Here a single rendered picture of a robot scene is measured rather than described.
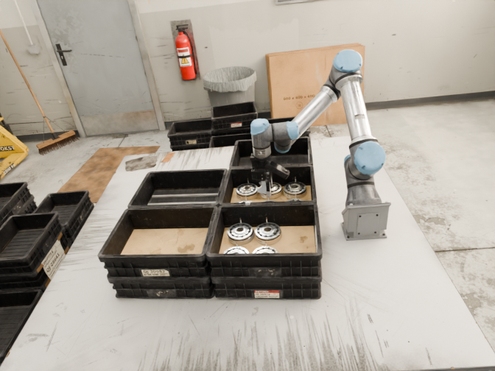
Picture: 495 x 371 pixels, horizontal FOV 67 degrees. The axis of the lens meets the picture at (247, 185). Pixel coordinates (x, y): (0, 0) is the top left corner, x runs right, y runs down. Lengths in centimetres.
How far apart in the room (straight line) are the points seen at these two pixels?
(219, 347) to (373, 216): 79
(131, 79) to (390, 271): 375
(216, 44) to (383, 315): 355
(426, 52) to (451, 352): 384
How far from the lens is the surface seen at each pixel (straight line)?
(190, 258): 134
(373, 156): 152
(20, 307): 250
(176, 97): 464
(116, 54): 463
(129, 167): 249
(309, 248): 145
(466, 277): 267
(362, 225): 165
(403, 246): 170
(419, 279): 158
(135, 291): 156
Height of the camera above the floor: 181
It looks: 32 degrees down
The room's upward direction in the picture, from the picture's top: 7 degrees counter-clockwise
